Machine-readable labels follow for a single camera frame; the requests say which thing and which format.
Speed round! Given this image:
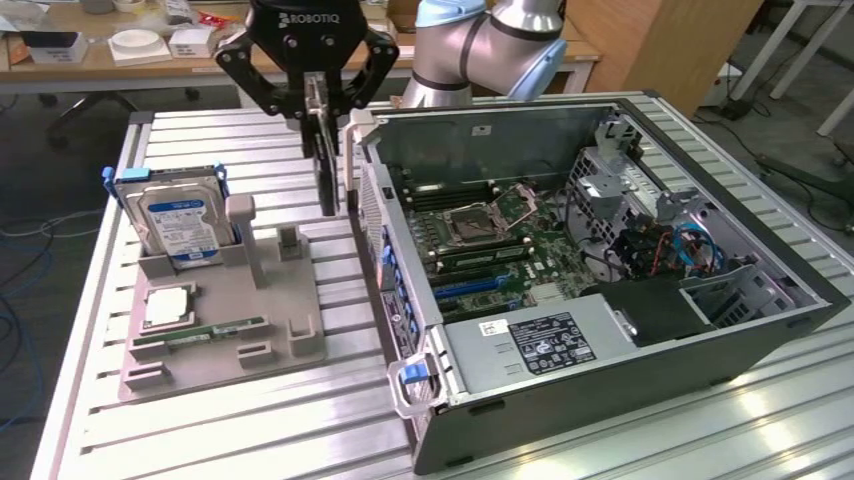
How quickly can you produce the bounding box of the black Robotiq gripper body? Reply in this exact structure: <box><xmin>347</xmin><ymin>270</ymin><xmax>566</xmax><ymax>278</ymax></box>
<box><xmin>243</xmin><ymin>0</ymin><xmax>370</xmax><ymax>77</ymax></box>

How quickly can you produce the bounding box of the black graphics card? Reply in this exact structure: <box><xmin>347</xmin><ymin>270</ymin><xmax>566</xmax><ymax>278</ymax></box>
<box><xmin>303</xmin><ymin>71</ymin><xmax>343</xmax><ymax>217</ymax></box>

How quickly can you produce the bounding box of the brown cardboard box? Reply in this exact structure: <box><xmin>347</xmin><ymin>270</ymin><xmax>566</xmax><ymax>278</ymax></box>
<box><xmin>384</xmin><ymin>0</ymin><xmax>428</xmax><ymax>35</ymax></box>

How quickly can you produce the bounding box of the small white labelled box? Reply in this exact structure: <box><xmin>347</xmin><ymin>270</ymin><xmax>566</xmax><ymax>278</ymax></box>
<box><xmin>166</xmin><ymin>27</ymin><xmax>216</xmax><ymax>59</ymax></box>

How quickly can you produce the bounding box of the grey foil packet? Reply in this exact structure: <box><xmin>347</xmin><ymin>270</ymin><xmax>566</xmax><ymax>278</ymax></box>
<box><xmin>163</xmin><ymin>0</ymin><xmax>202</xmax><ymax>26</ymax></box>

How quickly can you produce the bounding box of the white box with round hole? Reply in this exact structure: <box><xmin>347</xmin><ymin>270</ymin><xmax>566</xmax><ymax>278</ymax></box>
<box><xmin>106</xmin><ymin>28</ymin><xmax>174</xmax><ymax>67</ymax></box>

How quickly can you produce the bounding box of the black RAM slot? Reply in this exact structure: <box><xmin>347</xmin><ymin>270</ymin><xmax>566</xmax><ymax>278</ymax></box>
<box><xmin>407</xmin><ymin>191</ymin><xmax>499</xmax><ymax>204</ymax></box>
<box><xmin>410</xmin><ymin>197</ymin><xmax>502</xmax><ymax>211</ymax></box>
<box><xmin>404</xmin><ymin>185</ymin><xmax>497</xmax><ymax>198</ymax></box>
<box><xmin>402</xmin><ymin>179</ymin><xmax>494</xmax><ymax>192</ymax></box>

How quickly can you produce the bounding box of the wooden desk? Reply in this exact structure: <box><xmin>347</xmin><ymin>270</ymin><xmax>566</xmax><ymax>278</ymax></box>
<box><xmin>0</xmin><ymin>0</ymin><xmax>602</xmax><ymax>96</ymax></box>

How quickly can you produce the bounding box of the hard disk with blue carrier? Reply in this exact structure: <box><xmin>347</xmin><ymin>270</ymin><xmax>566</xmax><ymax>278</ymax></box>
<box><xmin>98</xmin><ymin>163</ymin><xmax>228</xmax><ymax>271</ymax></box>

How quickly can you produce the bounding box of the white box with black top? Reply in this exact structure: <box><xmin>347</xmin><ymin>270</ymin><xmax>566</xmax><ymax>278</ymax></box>
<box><xmin>18</xmin><ymin>30</ymin><xmax>90</xmax><ymax>65</ymax></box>

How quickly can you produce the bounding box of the metal socket cover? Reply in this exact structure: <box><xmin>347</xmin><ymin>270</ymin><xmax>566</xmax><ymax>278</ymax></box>
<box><xmin>491</xmin><ymin>182</ymin><xmax>543</xmax><ymax>224</ymax></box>

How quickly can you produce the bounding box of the CPU socket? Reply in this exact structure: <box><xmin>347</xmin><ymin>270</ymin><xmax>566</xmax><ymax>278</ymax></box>
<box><xmin>445</xmin><ymin>202</ymin><xmax>513</xmax><ymax>249</ymax></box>

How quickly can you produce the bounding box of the labelled RAM stick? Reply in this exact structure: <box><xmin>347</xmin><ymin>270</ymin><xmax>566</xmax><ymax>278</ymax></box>
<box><xmin>434</xmin><ymin>243</ymin><xmax>534</xmax><ymax>269</ymax></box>

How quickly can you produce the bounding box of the grey parts rack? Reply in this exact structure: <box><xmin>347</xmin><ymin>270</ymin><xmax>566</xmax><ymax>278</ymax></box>
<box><xmin>116</xmin><ymin>194</ymin><xmax>328</xmax><ymax>404</ymax></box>

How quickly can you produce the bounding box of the perforated metal drive cage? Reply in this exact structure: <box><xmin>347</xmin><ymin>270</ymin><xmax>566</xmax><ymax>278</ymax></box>
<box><xmin>565</xmin><ymin>145</ymin><xmax>677</xmax><ymax>251</ymax></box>

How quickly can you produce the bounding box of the wooden cabinet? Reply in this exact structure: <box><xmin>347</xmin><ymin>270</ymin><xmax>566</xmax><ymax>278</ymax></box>
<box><xmin>585</xmin><ymin>0</ymin><xmax>766</xmax><ymax>119</ymax></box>

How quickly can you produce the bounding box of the silver CPU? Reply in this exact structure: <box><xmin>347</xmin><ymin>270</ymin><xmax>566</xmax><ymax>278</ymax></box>
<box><xmin>143</xmin><ymin>288</ymin><xmax>192</xmax><ymax>325</ymax></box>

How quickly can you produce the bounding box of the blue expansion slot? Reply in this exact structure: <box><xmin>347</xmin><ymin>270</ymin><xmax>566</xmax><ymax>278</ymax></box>
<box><xmin>431</xmin><ymin>279</ymin><xmax>506</xmax><ymax>302</ymax></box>

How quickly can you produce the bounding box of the green motherboard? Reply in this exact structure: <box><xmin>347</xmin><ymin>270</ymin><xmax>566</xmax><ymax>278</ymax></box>
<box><xmin>399</xmin><ymin>177</ymin><xmax>602</xmax><ymax>324</ymax></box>

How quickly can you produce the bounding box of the green RAM stick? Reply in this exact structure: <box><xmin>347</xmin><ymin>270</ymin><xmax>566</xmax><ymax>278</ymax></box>
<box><xmin>131</xmin><ymin>319</ymin><xmax>268</xmax><ymax>349</ymax></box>

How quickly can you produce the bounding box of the white bin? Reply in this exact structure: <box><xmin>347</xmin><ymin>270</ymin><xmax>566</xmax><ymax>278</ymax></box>
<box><xmin>705</xmin><ymin>62</ymin><xmax>747</xmax><ymax>109</ymax></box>

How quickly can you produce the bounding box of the black connector block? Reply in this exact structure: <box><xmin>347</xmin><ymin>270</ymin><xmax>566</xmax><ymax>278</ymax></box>
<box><xmin>610</xmin><ymin>228</ymin><xmax>663</xmax><ymax>279</ymax></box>

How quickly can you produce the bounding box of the grey power supply unit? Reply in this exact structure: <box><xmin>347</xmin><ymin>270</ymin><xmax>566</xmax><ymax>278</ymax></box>
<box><xmin>426</xmin><ymin>292</ymin><xmax>639</xmax><ymax>396</ymax></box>

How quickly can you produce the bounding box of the black air shroud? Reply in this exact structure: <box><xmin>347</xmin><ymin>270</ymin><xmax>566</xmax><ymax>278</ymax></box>
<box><xmin>595</xmin><ymin>278</ymin><xmax>714</xmax><ymax>350</ymax></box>

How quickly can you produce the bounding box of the metal disk bay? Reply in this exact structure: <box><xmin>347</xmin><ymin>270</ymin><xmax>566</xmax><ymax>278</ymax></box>
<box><xmin>678</xmin><ymin>263</ymin><xmax>799</xmax><ymax>331</ymax></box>

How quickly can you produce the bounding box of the black PC case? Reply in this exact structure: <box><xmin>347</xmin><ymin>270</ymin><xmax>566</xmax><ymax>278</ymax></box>
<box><xmin>340</xmin><ymin>94</ymin><xmax>854</xmax><ymax>476</ymax></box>

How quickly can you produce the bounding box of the grey case handle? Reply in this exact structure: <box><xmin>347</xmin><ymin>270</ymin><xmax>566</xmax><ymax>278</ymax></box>
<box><xmin>340</xmin><ymin>110</ymin><xmax>376</xmax><ymax>147</ymax></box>
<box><xmin>384</xmin><ymin>355</ymin><xmax>447</xmax><ymax>417</ymax></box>

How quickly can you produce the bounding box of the blue floor cable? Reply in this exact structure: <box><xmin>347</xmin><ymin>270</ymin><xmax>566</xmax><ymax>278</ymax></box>
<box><xmin>0</xmin><ymin>214</ymin><xmax>59</xmax><ymax>436</ymax></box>

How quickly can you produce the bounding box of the red data wire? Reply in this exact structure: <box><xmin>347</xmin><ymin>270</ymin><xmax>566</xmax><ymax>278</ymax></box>
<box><xmin>651</xmin><ymin>227</ymin><xmax>673</xmax><ymax>274</ymax></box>

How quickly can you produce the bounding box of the blue data wire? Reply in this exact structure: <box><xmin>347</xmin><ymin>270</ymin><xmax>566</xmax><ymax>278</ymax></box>
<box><xmin>671</xmin><ymin>222</ymin><xmax>727</xmax><ymax>277</ymax></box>

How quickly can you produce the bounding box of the white table frame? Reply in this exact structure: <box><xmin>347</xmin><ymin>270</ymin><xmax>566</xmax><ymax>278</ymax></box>
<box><xmin>730</xmin><ymin>0</ymin><xmax>854</xmax><ymax>137</ymax></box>

